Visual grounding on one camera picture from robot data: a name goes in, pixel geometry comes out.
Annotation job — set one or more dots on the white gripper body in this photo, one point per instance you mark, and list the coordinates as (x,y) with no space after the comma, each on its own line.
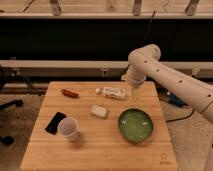
(134,89)

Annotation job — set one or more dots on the white sponge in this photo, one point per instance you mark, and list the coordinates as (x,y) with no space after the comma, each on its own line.
(99,111)

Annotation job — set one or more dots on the black office chair base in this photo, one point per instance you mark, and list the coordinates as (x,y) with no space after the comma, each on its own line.
(13,104)

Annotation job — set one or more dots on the white plastic bottle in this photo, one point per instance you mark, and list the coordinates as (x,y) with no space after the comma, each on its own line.
(113,93)

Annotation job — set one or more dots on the red sausage toy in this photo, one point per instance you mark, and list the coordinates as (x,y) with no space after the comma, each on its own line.
(69,93)

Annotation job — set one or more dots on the black phone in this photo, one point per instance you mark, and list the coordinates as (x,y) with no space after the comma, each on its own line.
(53,124)

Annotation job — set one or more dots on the green bowl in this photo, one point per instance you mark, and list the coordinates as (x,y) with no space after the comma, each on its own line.
(135,125)

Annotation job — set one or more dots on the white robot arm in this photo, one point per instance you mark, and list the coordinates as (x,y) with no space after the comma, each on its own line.
(144,62)

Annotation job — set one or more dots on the wooden board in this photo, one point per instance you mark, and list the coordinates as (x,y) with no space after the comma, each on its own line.
(100,146)

